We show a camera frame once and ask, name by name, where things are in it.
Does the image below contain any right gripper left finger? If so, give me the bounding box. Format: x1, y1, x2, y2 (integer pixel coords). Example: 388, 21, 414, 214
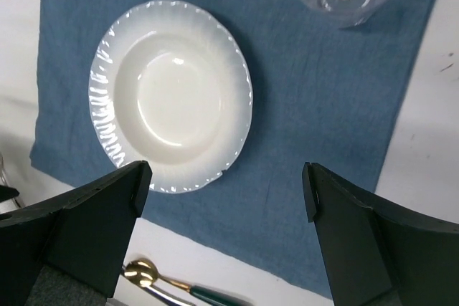
1, 161, 152, 305

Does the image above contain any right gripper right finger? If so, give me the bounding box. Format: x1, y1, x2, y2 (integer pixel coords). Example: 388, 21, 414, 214
302, 163, 458, 305

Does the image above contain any gold spoon green handle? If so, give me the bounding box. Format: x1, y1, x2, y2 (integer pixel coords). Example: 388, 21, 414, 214
123, 257, 252, 306

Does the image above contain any blue cloth napkin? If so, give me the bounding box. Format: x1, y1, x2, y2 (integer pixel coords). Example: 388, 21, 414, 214
30, 0, 435, 297

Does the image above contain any white bowl plate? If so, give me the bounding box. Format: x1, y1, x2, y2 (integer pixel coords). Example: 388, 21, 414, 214
87, 0, 253, 193

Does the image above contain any silver table knife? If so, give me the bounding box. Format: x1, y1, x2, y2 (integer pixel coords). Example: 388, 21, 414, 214
106, 277, 193, 306

